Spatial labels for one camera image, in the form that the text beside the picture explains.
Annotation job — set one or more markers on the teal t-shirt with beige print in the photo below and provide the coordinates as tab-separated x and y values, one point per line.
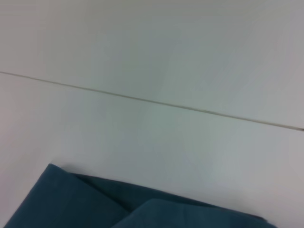
95	204

